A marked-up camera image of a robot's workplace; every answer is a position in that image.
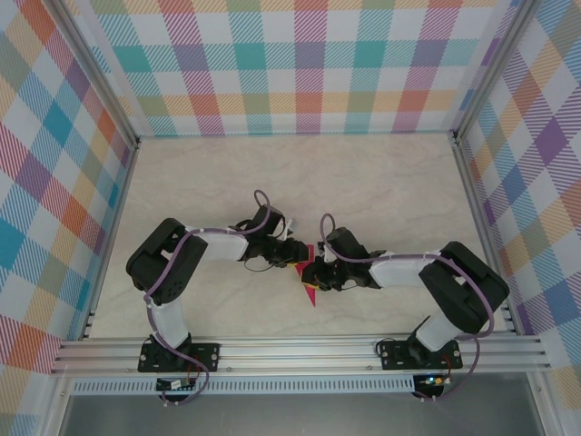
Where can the grey metal panel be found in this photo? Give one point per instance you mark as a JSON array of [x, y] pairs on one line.
[[295, 418]]

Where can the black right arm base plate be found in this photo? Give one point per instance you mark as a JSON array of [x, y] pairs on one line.
[[395, 356]]

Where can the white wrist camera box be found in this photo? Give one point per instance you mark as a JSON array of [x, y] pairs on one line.
[[291, 225], [325, 254]]

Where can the small dark circuit board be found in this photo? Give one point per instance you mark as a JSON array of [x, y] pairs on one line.
[[170, 385]]

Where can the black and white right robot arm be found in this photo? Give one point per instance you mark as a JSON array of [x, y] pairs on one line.
[[463, 290]]

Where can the small circuit board with LED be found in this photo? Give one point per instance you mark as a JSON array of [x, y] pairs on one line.
[[431, 379]]

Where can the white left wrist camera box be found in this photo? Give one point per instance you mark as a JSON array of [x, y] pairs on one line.
[[291, 225]]

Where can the aluminium table side rail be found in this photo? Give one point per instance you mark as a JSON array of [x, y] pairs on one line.
[[112, 227], [481, 204]]

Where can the pink square paper sheet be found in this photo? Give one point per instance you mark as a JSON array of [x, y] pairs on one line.
[[312, 297]]

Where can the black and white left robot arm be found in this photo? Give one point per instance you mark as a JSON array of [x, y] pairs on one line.
[[163, 263]]

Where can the aluminium frame post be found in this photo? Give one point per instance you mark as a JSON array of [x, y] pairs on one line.
[[492, 68], [100, 75]]

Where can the long aluminium mounting rail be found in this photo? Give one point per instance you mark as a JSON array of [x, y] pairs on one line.
[[295, 354]]

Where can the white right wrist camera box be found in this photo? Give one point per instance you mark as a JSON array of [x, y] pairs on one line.
[[325, 254]]

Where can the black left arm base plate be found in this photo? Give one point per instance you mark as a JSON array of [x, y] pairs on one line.
[[206, 356]]

